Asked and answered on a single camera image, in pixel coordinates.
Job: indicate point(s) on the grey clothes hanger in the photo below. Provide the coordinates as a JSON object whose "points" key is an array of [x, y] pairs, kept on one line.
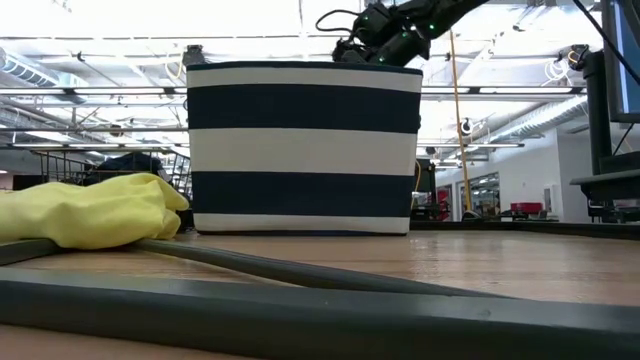
{"points": [[300, 315]]}

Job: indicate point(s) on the navy blue cloth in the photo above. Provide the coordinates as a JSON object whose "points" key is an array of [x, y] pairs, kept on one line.
{"points": [[125, 165]]}

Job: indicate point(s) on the yellow shirt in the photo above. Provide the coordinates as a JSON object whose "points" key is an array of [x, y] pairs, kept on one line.
{"points": [[90, 210]]}

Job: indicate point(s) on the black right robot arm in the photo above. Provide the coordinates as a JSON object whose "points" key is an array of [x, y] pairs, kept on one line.
{"points": [[450, 12]]}

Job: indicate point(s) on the navy white striped fabric bin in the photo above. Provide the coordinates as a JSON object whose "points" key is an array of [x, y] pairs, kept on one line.
{"points": [[300, 150]]}

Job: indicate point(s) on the red box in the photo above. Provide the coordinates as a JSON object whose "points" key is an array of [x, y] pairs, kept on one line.
{"points": [[526, 208]]}

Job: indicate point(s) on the computer monitor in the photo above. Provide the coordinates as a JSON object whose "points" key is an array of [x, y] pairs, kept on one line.
{"points": [[630, 60]]}

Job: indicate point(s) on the grey side desk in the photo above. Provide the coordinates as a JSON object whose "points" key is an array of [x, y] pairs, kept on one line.
{"points": [[610, 182]]}

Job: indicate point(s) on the black aluminium table frame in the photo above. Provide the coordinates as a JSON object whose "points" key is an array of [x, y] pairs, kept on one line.
{"points": [[550, 229]]}

